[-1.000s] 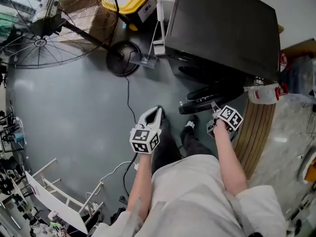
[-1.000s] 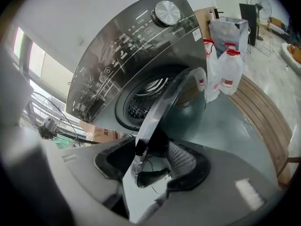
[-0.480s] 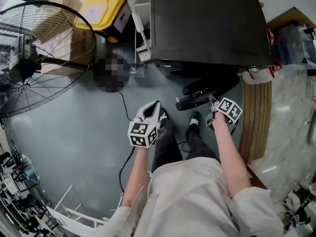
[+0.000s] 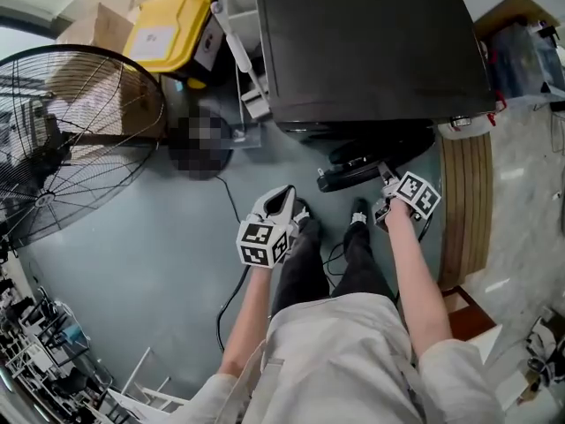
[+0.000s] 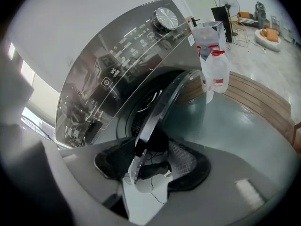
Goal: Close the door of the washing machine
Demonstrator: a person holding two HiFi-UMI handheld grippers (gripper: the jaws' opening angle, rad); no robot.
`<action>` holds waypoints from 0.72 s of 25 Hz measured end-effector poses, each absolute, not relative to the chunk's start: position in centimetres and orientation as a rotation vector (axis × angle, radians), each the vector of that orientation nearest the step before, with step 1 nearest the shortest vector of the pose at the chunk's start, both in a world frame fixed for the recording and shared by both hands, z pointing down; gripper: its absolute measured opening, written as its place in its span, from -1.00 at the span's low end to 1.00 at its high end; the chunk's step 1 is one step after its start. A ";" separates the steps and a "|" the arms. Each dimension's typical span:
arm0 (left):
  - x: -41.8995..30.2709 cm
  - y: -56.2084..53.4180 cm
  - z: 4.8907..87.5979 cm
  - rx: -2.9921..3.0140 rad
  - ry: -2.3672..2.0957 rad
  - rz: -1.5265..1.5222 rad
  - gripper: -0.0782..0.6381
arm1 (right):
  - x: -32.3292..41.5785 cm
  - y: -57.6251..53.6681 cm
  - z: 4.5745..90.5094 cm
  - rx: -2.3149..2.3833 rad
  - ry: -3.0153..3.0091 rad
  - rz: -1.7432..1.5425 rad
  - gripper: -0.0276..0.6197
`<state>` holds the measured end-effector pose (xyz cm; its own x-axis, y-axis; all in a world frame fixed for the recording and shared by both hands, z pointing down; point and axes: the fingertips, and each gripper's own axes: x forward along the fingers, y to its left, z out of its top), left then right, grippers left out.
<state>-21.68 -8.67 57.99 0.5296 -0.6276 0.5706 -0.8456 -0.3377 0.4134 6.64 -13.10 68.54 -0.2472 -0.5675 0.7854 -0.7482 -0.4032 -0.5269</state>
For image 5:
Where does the brown wooden frame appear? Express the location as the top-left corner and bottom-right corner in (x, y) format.
(292, 121), (301, 155)

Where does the white round floor sofa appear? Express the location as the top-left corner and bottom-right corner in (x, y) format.
(254, 28), (282, 53)

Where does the orange cushion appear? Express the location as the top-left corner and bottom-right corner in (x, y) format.
(265, 28), (280, 42)

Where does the clear bottle red handle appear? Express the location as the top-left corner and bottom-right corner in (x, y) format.
(199, 45), (214, 96)
(210, 49), (230, 94)

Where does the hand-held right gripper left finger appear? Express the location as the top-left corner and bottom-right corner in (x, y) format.
(43, 137), (139, 221)

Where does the glass window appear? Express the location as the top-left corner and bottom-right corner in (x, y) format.
(7, 41), (58, 148)

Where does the sofa with orange cushion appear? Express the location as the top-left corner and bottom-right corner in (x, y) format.
(237, 11), (259, 28)

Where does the black upright board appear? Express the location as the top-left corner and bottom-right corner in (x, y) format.
(211, 5), (233, 44)

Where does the brown cardboard panel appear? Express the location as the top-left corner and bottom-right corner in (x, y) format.
(184, 15), (201, 34)

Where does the wooden slatted platform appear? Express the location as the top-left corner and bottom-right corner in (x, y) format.
(176, 71), (296, 148)

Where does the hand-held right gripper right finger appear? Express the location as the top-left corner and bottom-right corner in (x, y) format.
(167, 139), (293, 226)

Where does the black washing machine door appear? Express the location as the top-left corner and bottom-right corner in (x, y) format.
(128, 69), (206, 182)

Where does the clear plastic bag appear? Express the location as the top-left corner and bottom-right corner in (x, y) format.
(191, 21), (227, 54)

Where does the black pedestal fan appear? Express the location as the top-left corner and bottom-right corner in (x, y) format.
(218, 0), (241, 37)

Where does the black washing machine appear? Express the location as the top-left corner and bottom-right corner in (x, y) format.
(55, 0), (206, 152)

